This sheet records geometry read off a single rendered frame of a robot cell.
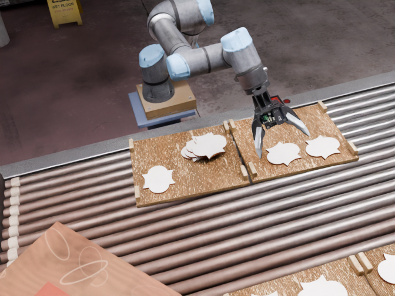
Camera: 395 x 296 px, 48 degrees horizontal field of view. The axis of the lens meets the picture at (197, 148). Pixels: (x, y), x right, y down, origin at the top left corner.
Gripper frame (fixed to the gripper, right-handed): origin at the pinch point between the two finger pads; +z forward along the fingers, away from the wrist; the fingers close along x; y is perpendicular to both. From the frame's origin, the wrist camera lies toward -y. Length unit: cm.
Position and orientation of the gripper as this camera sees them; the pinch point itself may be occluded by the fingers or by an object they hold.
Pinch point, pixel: (284, 147)
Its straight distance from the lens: 128.4
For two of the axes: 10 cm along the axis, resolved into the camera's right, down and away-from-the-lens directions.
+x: 9.0, -4.2, -1.5
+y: -0.3, 2.7, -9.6
